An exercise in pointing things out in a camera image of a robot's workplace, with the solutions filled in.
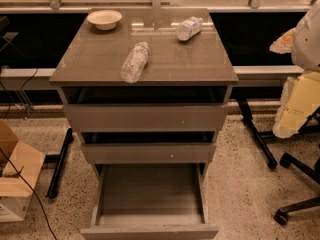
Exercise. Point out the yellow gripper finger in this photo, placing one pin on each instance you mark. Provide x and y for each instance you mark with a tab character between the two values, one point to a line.
284	43
300	98

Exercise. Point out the clear plastic water bottle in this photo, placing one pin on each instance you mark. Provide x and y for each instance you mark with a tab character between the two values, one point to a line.
135	63

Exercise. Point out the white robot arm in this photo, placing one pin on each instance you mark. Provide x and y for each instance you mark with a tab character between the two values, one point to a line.
305	51

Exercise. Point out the white labelled plastic bottle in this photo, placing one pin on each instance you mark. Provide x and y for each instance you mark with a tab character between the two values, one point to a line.
189	28

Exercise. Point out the grey drawer cabinet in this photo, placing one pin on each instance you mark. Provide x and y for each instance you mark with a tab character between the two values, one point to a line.
95	58

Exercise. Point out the grey top drawer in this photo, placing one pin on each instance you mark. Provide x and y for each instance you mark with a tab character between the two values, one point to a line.
148	108

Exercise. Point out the grey drawer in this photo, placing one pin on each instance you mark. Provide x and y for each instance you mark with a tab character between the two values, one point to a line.
150	202
149	147
148	108

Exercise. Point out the grey bottom drawer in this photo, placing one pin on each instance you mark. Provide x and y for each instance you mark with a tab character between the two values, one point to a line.
150	202

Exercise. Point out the grey middle drawer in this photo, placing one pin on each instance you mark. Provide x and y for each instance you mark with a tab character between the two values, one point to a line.
149	147

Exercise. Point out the white paper bowl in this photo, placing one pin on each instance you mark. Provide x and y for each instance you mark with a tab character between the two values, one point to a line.
104	19

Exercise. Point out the black left table leg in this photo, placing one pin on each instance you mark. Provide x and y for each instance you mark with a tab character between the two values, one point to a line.
58	160

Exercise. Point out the brown cardboard box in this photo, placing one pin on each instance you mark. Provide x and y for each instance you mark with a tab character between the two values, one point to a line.
22	165

